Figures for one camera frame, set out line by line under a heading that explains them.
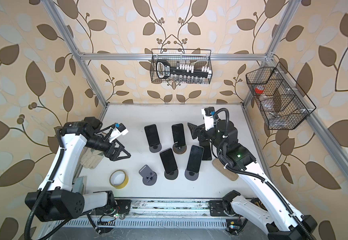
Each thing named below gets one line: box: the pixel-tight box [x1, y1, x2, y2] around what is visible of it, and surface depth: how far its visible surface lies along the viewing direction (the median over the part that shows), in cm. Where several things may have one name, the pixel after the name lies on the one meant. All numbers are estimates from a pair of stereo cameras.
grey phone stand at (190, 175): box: [184, 168, 200, 181], surface depth 86 cm
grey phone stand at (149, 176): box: [138, 164, 158, 186], surface depth 80 cm
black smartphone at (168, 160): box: [159, 147, 178, 174], surface depth 79 cm
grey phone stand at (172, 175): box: [164, 169, 179, 180], surface depth 86 cm
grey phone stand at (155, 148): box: [149, 143, 162, 153], surface depth 98 cm
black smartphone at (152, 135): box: [144, 124, 161, 147], surface depth 88 cm
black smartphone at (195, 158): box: [187, 145, 205, 173], surface depth 82 cm
